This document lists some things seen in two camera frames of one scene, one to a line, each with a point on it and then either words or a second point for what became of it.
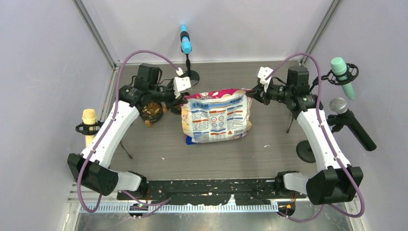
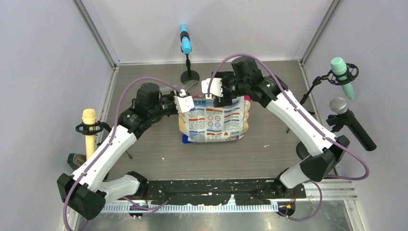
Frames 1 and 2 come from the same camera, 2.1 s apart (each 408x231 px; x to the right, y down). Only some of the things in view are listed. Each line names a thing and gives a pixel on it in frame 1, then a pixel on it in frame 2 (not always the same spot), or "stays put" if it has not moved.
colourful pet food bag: x=216 y=116 stays put
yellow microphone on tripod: x=89 y=127 stays put
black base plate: x=212 y=192 stays put
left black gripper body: x=162 y=93 -> x=166 y=105
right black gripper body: x=279 y=92 -> x=232 y=87
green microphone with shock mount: x=342 y=74 stays put
